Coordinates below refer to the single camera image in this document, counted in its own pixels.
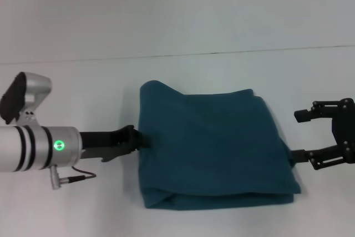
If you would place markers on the teal FREE print T-shirt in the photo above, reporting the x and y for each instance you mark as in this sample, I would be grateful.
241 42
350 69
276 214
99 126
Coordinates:
216 142

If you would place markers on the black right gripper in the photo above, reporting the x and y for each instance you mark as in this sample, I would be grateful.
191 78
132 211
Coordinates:
345 131

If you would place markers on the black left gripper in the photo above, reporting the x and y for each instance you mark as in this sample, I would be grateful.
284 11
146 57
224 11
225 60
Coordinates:
108 142

